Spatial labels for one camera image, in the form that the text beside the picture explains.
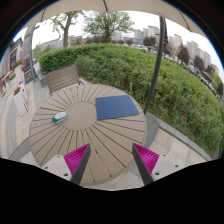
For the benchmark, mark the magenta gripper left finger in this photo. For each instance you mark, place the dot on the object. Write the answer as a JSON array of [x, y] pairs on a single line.
[[70, 167]]

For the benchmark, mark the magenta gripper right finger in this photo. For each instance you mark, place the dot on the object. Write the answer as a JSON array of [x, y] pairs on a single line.
[[151, 165]]

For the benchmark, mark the white teal computer mouse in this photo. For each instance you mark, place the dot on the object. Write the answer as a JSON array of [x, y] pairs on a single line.
[[59, 117]]

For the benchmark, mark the blue mouse pad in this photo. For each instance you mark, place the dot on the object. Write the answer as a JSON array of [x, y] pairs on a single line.
[[115, 107]]

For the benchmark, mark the round slatted wooden table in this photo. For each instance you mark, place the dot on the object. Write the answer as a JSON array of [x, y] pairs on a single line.
[[110, 140]]

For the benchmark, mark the green hedge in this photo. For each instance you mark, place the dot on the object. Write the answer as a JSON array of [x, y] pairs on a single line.
[[180, 99]]

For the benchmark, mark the white planter box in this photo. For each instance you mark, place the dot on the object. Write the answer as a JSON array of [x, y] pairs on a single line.
[[19, 100]]

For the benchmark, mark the slatted wooden chair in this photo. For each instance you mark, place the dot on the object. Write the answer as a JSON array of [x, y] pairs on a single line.
[[62, 78]]

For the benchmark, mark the dark umbrella pole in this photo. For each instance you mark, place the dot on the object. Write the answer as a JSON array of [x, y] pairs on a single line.
[[163, 40]]

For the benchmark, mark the left tree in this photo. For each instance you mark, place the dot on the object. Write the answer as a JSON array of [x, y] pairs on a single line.
[[62, 22]]

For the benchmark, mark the tree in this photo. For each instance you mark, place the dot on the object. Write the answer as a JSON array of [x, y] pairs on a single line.
[[107, 24], [62, 22]]

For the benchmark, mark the right tree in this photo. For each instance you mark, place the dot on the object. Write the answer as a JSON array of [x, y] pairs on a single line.
[[107, 24]]

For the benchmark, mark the beige patio umbrella canopy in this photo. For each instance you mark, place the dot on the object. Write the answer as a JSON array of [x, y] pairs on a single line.
[[157, 7]]

